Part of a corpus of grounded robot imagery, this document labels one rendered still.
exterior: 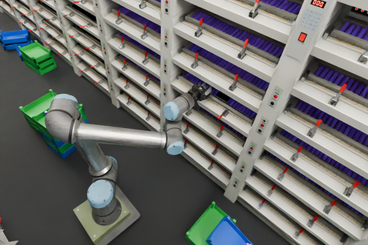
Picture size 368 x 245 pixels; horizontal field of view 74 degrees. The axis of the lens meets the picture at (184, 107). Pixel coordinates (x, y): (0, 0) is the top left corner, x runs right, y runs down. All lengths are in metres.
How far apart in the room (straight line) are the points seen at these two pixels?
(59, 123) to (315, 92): 1.11
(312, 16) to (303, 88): 0.30
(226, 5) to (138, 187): 1.44
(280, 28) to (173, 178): 1.41
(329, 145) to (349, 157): 0.09
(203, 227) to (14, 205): 1.34
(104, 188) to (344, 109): 1.31
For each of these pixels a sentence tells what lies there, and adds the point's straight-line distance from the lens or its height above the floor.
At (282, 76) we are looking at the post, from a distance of 1.13.
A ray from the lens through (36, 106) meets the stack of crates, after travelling 2.54.
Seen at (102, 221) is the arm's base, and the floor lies 0.13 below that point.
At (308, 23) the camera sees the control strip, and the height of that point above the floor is 1.42.
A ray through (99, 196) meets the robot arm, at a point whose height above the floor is 0.37.
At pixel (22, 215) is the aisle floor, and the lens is 2.15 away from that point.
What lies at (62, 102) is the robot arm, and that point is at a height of 0.94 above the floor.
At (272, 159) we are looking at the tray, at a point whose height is 0.60.
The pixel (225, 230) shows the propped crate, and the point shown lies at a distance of 1.85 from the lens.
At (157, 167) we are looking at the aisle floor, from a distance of 2.09.
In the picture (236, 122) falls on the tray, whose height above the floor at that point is 0.76.
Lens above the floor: 1.79
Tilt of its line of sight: 45 degrees down
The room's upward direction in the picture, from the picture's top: 6 degrees clockwise
